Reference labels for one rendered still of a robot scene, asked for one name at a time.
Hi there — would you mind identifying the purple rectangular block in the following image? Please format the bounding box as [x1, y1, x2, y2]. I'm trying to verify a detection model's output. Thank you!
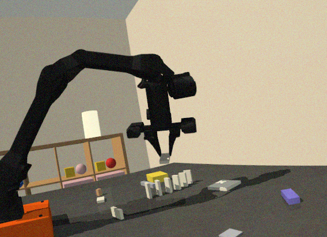
[281, 189, 300, 205]

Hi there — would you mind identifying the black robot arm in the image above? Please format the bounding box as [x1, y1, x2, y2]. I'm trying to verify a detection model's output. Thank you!
[0, 49, 197, 224]

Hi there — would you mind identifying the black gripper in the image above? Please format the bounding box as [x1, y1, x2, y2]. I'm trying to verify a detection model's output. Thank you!
[127, 102, 197, 156]

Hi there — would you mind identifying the yellow block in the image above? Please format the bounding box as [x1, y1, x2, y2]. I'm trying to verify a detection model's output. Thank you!
[147, 171, 169, 183]

